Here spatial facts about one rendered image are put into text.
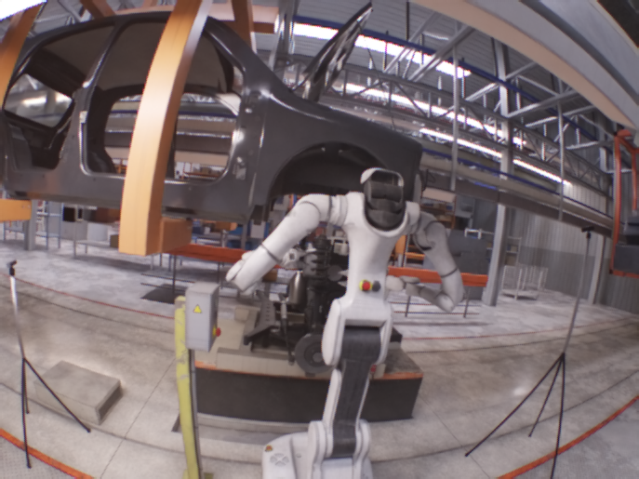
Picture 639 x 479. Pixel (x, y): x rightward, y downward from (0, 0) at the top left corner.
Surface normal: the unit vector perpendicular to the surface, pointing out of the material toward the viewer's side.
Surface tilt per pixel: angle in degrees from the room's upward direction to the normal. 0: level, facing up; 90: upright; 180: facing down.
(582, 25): 90
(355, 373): 94
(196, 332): 90
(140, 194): 90
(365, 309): 75
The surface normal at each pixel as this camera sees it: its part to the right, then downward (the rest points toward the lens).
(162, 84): 0.15, 0.08
